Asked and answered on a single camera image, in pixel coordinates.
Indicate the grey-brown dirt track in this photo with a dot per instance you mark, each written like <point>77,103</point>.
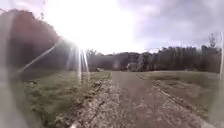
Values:
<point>133,103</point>

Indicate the row of dark trees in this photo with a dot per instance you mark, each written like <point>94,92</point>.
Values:
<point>160,60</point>

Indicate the rough grass verge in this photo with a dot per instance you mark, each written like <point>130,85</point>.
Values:
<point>56,93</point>

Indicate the pale kerb line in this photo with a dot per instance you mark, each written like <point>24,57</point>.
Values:
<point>170,96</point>

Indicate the robot's own part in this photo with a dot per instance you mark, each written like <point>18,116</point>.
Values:
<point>72,126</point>

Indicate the green grass sports field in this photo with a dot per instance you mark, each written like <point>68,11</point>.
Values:
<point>186,81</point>

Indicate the dark wooded bank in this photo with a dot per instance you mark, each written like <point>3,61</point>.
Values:
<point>30,43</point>

